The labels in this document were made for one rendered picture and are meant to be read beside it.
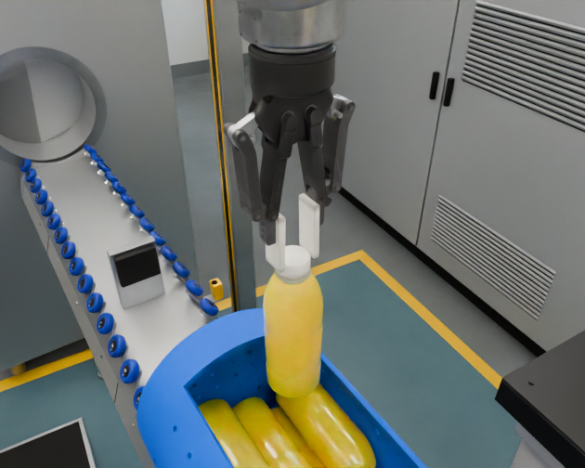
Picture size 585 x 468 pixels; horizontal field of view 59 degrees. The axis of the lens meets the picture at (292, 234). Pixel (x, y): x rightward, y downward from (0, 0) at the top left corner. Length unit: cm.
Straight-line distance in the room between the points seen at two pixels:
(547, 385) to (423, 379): 137
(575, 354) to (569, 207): 113
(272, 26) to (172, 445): 50
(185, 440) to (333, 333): 178
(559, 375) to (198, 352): 59
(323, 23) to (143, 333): 88
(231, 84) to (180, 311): 53
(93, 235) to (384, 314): 149
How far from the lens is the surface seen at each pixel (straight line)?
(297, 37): 43
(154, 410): 74
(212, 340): 72
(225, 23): 121
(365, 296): 261
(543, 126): 210
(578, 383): 99
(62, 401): 236
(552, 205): 215
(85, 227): 155
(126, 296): 122
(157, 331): 117
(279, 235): 53
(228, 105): 126
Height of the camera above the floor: 175
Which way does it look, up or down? 36 degrees down
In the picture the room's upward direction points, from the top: straight up
